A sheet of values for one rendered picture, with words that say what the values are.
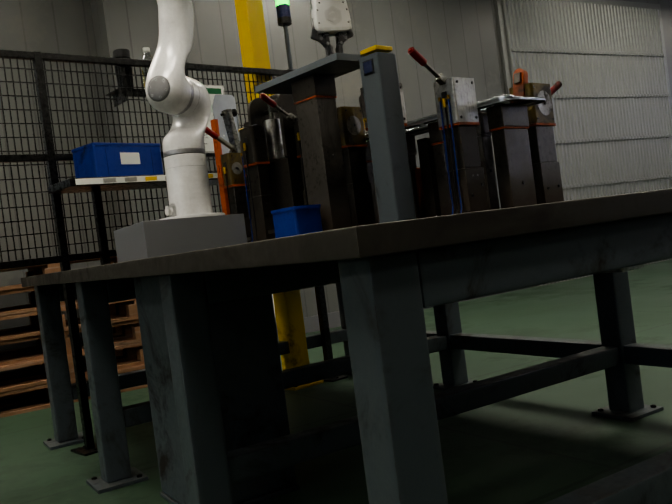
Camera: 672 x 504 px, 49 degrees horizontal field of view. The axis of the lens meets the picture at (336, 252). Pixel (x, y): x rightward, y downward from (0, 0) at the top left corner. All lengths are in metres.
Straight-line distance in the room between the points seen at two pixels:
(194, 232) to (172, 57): 0.49
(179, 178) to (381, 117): 0.61
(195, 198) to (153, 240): 0.19
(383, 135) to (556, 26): 6.19
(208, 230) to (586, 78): 6.46
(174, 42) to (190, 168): 0.36
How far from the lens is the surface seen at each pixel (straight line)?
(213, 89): 3.46
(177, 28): 2.21
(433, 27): 6.93
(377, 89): 1.90
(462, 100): 1.96
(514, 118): 2.07
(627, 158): 8.46
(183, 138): 2.14
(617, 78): 8.54
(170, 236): 2.03
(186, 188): 2.11
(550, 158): 2.25
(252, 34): 3.72
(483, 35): 7.31
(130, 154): 2.97
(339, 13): 2.06
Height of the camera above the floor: 0.69
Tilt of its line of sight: 1 degrees down
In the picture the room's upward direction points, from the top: 7 degrees counter-clockwise
